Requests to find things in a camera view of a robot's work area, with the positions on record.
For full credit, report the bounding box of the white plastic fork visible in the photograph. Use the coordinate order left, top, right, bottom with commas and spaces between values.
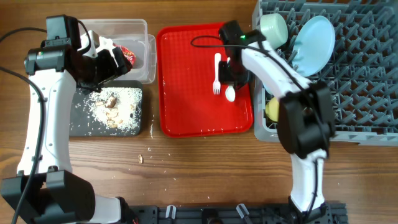
213, 53, 221, 95

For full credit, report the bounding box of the white plastic spoon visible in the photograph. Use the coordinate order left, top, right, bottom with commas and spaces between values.
224, 57, 236, 103

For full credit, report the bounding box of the white napkin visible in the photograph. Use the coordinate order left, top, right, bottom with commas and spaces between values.
96, 36, 116, 55

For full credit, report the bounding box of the red snack wrapper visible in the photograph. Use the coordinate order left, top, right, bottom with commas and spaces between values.
113, 44, 136, 65

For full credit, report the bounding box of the yellow plastic cup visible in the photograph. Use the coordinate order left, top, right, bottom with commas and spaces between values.
265, 97, 279, 122

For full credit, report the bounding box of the mint green bowl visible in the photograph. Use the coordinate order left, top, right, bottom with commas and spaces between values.
260, 13, 288, 50

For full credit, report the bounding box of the large light blue plate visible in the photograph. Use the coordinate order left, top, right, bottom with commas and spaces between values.
292, 16, 335, 77

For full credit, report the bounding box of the small light blue bowl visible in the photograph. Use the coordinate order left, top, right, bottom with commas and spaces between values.
262, 83, 273, 95

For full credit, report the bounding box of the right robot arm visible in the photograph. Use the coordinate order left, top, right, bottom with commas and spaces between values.
218, 21, 335, 219

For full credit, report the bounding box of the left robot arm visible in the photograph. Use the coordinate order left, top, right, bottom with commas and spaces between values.
1, 15, 139, 223

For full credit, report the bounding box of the grey dishwasher rack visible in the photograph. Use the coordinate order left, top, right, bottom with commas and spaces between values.
252, 0, 397, 146

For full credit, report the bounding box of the food scraps and rice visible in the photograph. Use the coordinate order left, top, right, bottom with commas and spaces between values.
70, 86, 143, 135

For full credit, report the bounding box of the black plastic tray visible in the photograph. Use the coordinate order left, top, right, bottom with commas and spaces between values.
68, 80, 144, 138

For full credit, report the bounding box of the red serving tray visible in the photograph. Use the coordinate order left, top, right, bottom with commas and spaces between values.
156, 23, 254, 138

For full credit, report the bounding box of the clear plastic bin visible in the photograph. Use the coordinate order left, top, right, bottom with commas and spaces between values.
83, 19, 157, 84

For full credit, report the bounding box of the peanut crumb on table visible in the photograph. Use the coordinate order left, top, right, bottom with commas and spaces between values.
138, 155, 144, 164

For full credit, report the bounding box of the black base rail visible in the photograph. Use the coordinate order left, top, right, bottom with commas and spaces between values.
131, 203, 349, 224

